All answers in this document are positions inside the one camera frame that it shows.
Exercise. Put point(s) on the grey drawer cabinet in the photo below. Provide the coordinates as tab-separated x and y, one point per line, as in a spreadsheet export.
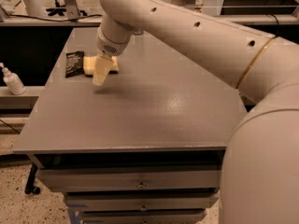
160	109

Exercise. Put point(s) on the left metal frame bracket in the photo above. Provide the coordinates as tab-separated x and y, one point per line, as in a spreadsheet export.
72	9

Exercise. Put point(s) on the grey drawer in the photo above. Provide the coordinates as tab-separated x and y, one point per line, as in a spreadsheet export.
141	201
136	178
148	217

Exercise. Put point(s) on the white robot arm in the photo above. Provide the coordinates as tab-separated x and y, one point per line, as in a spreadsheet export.
260	171

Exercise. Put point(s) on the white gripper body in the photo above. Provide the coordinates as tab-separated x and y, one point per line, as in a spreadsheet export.
109	46

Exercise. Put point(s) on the bottom grey drawer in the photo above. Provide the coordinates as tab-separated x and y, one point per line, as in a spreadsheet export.
148	217

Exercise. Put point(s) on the yellow sponge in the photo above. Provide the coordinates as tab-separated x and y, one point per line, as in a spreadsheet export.
89	63

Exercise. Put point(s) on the middle grey drawer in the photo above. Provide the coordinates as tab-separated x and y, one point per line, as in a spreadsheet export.
141	201

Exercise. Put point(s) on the white pump bottle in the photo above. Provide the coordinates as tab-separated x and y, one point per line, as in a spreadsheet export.
12	81

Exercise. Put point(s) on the black rxbar chocolate wrapper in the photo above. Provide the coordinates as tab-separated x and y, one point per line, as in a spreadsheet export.
74	63

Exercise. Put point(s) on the top grey drawer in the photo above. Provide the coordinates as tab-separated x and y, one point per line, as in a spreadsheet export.
136	178

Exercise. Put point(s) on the black caster leg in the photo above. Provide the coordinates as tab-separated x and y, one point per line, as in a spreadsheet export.
30	187

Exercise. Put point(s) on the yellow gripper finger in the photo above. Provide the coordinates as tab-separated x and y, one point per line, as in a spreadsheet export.
103	65

